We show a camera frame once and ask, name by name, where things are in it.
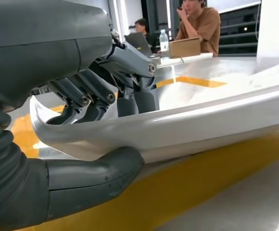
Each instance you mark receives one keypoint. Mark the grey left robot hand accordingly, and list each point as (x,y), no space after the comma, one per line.
(33,41)

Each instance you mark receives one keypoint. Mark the grey laptop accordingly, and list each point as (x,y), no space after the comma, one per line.
(138,43)

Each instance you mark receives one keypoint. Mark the person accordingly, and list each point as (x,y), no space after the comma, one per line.
(209,28)
(142,25)

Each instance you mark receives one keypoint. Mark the clear water bottle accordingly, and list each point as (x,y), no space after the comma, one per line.
(163,44)

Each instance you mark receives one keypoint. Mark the brown cardboard box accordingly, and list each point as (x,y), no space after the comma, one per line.
(185,47)

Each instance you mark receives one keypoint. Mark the white table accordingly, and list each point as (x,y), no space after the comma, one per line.
(190,59)

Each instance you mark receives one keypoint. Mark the white upright panel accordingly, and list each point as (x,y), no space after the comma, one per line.
(274,28)

